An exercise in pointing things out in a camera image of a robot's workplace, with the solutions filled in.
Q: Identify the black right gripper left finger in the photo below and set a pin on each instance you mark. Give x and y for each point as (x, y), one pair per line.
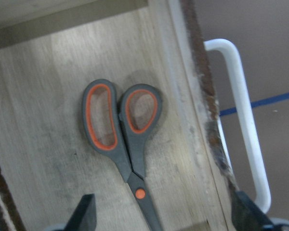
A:
(84, 217)

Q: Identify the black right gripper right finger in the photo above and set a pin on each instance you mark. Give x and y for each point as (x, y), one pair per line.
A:
(246, 216)

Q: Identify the white drawer handle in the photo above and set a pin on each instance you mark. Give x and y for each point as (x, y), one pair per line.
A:
(246, 119)

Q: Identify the grey orange scissors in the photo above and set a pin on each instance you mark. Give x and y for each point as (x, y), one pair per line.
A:
(127, 151)

